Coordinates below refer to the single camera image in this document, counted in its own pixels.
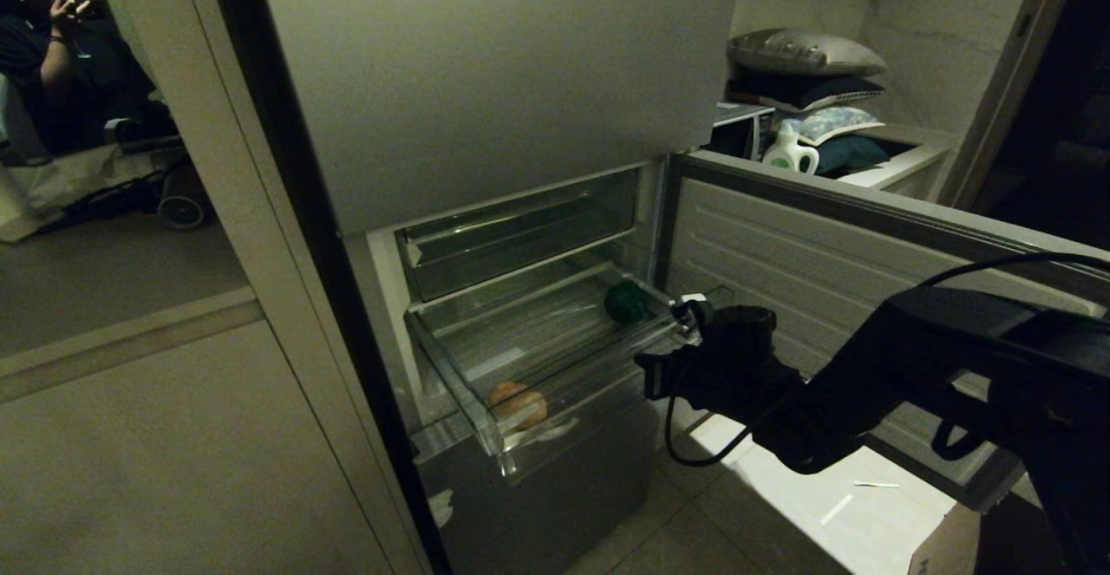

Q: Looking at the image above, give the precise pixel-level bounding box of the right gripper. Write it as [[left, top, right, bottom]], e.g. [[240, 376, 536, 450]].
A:
[[635, 341, 710, 403]]

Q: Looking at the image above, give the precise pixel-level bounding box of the clear large fridge drawer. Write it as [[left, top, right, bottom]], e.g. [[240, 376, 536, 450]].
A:
[[404, 261, 705, 480]]

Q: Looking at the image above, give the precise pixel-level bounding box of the grey freezer drawer front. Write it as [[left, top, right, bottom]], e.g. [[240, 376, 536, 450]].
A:
[[415, 400, 662, 575]]

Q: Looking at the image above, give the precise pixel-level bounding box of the open fridge lower door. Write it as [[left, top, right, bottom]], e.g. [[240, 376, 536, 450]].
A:
[[656, 151, 1110, 513]]

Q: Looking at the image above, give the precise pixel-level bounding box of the clear shallow fridge drawer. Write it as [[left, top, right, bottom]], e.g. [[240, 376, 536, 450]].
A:
[[395, 167, 644, 304]]

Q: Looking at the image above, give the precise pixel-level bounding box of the grey fridge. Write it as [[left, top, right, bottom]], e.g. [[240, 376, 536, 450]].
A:
[[201, 0, 747, 575]]

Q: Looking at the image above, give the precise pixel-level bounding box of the grey fridge upper door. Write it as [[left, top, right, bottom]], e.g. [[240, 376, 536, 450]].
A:
[[254, 0, 744, 235]]

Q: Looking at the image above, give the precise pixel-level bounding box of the green vegetable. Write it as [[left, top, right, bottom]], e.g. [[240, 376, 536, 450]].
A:
[[604, 279, 653, 327]]

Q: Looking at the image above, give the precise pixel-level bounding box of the orange round fruit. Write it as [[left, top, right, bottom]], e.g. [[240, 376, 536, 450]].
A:
[[486, 381, 550, 434]]

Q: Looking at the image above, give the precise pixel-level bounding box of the white detergent bottle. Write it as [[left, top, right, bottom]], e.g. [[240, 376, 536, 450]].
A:
[[761, 121, 821, 176]]

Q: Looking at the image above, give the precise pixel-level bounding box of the white microwave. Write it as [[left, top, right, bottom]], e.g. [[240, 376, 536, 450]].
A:
[[709, 101, 776, 160]]

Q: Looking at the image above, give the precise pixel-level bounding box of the teal pillow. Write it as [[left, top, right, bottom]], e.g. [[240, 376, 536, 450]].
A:
[[813, 134, 893, 176]]

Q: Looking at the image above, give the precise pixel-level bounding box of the floral patterned pillow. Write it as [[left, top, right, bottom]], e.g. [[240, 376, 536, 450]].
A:
[[778, 106, 886, 147]]

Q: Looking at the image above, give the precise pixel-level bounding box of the dark navy pillow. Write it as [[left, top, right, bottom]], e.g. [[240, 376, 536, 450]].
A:
[[727, 73, 886, 114]]

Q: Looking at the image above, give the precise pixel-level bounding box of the person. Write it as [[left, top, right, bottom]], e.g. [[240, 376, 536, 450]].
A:
[[0, 0, 179, 160]]

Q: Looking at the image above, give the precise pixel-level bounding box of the black cable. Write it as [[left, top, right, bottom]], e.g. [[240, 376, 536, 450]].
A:
[[663, 367, 803, 469], [917, 251, 1110, 291]]

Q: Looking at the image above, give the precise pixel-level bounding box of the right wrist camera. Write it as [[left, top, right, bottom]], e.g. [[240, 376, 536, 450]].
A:
[[671, 294, 717, 334]]

